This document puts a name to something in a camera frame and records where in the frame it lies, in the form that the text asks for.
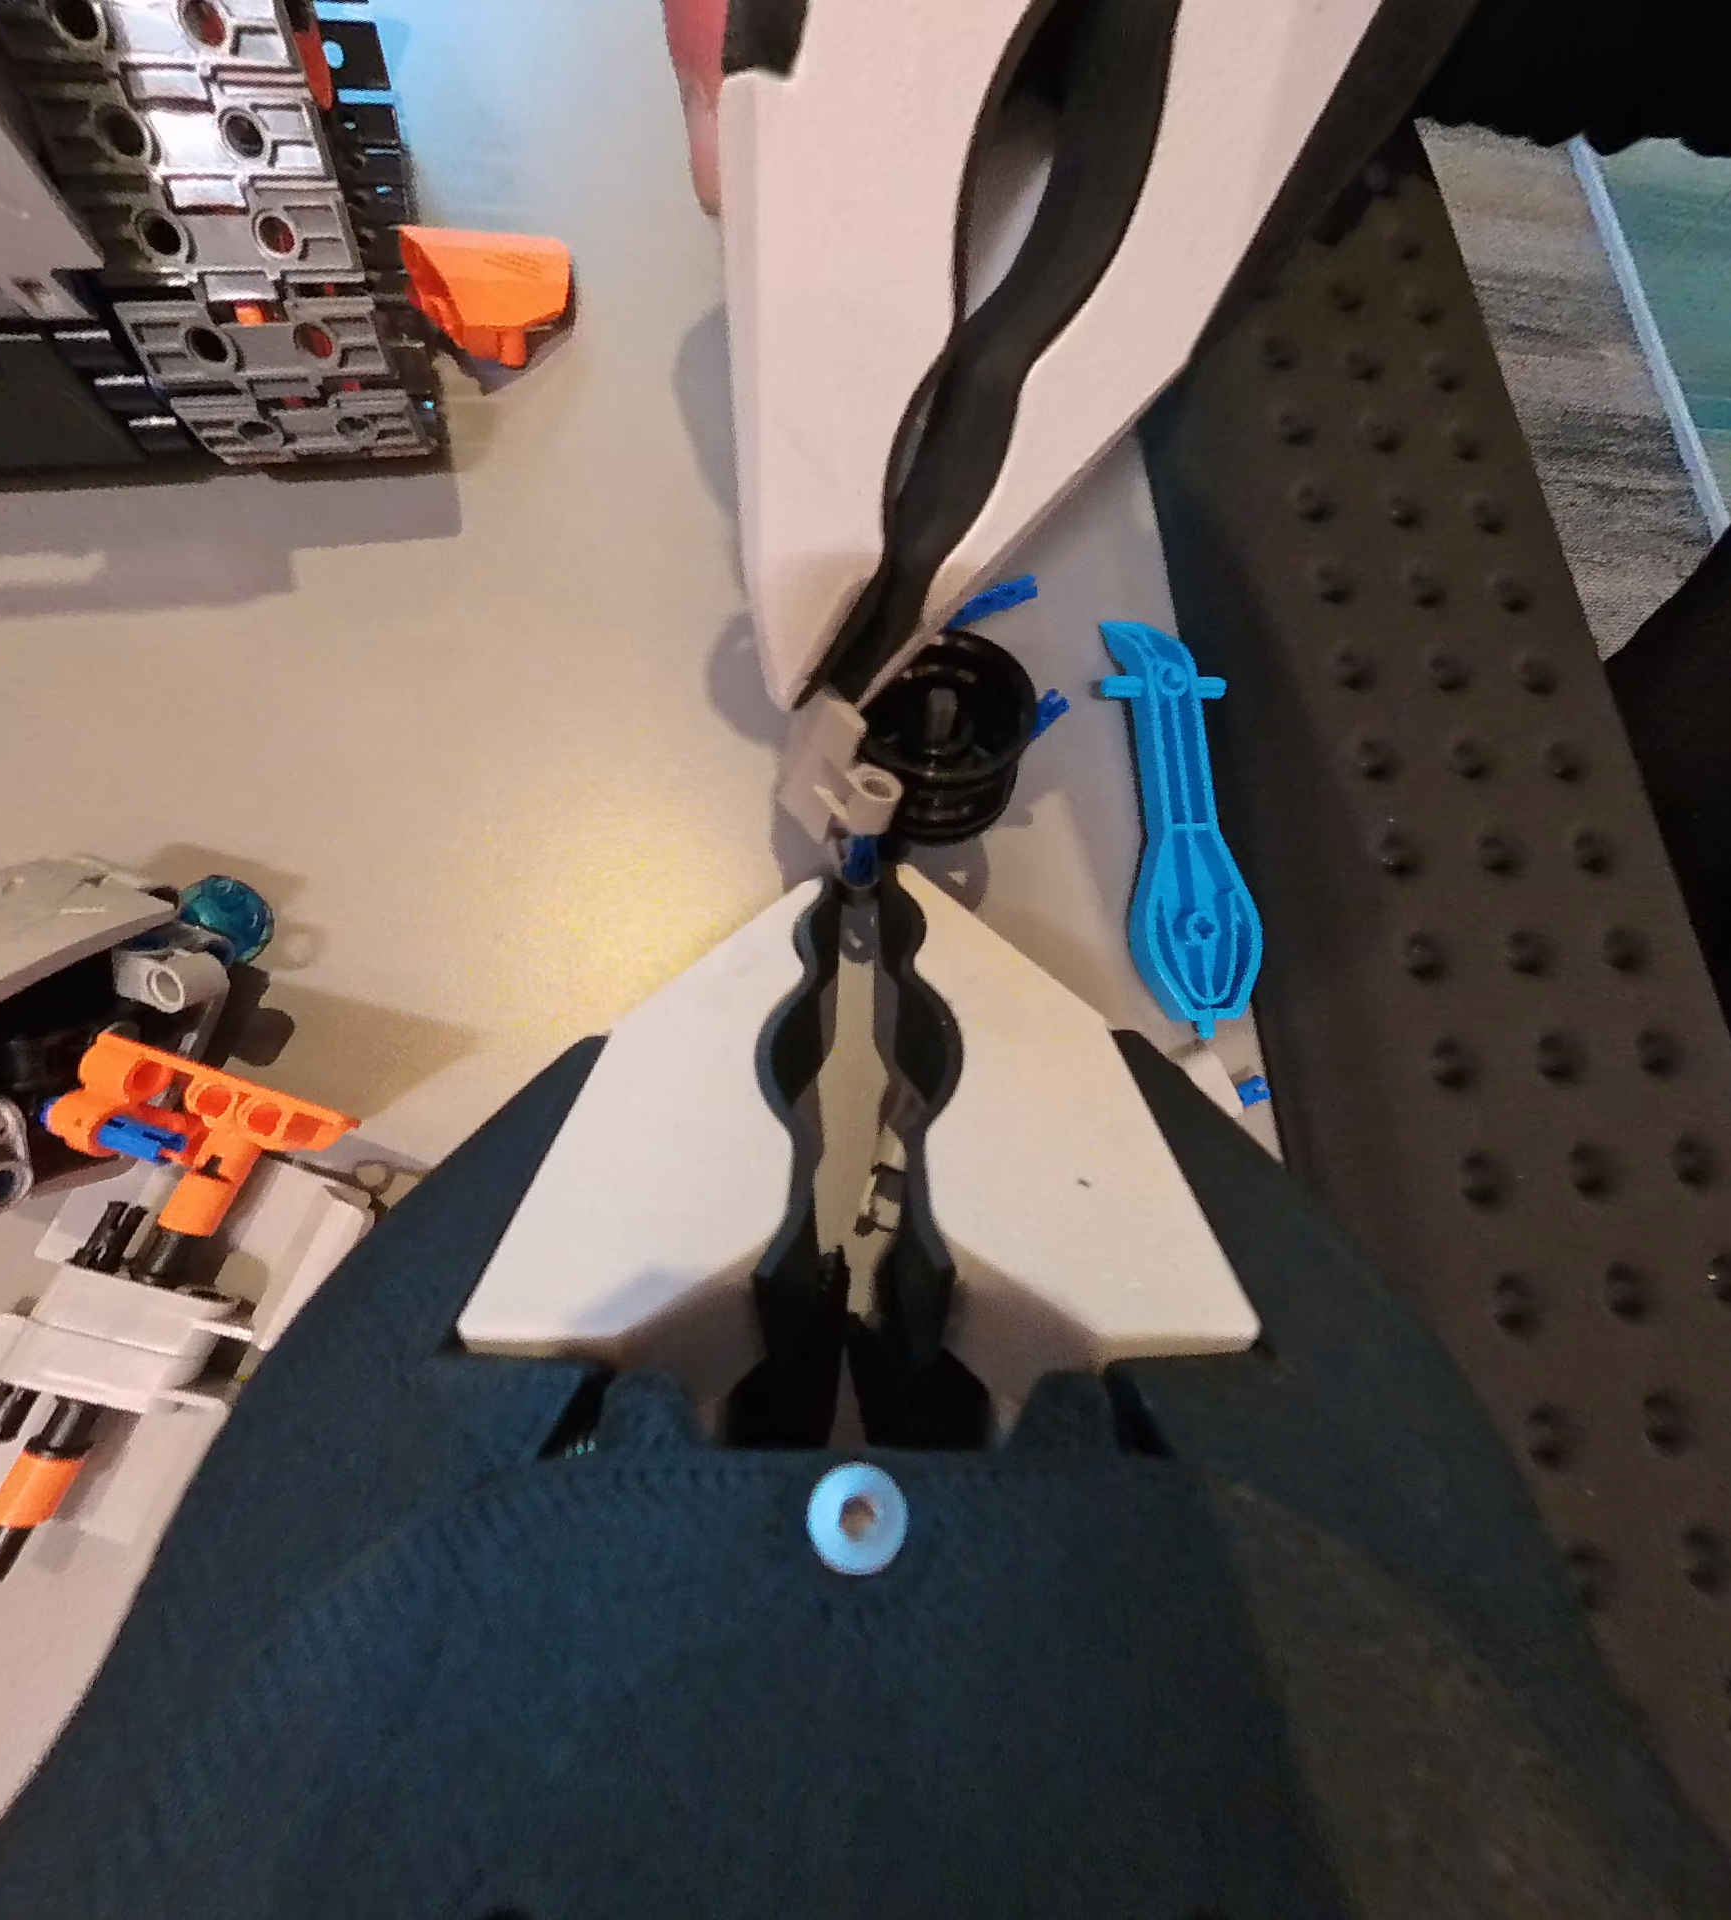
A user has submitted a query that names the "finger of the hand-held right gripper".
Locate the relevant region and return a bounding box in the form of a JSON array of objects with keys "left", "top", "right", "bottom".
[
  {"left": 722, "top": 0, "right": 1054, "bottom": 722},
  {"left": 876, "top": 0, "right": 1398, "bottom": 685}
]

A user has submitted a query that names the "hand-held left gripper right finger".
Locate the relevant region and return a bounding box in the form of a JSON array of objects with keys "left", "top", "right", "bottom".
[{"left": 890, "top": 886, "right": 1264, "bottom": 1375}]

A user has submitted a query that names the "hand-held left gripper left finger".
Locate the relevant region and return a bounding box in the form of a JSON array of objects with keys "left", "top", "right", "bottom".
[{"left": 463, "top": 886, "right": 832, "bottom": 1375}]

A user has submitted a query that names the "black wheel hub assembly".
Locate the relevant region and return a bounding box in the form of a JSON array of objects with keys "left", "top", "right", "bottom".
[{"left": 842, "top": 624, "right": 1062, "bottom": 848}]

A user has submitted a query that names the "light grey block with pins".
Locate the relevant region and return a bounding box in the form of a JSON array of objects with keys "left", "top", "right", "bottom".
[{"left": 0, "top": 1156, "right": 413, "bottom": 1591}]

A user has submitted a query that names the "person's right hand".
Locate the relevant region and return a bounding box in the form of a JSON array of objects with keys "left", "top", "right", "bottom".
[{"left": 662, "top": 0, "right": 736, "bottom": 211}]

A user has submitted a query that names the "small grey blue pin connector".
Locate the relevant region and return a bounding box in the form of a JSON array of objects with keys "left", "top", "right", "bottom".
[{"left": 1176, "top": 1013, "right": 1278, "bottom": 1106}]

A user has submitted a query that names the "blue plastic separator tool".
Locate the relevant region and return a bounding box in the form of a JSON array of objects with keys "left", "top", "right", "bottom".
[{"left": 1094, "top": 617, "right": 1266, "bottom": 1031}]

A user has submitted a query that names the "orange slotted panel piece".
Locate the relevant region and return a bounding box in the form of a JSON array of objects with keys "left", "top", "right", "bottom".
[{"left": 393, "top": 226, "right": 574, "bottom": 371}]

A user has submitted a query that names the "black dimpled mat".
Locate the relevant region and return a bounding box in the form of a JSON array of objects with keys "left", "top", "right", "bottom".
[{"left": 1142, "top": 135, "right": 1731, "bottom": 1920}]

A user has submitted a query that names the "grey orange tracked toy robot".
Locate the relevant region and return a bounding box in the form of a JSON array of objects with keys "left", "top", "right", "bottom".
[{"left": 0, "top": 0, "right": 463, "bottom": 482}]

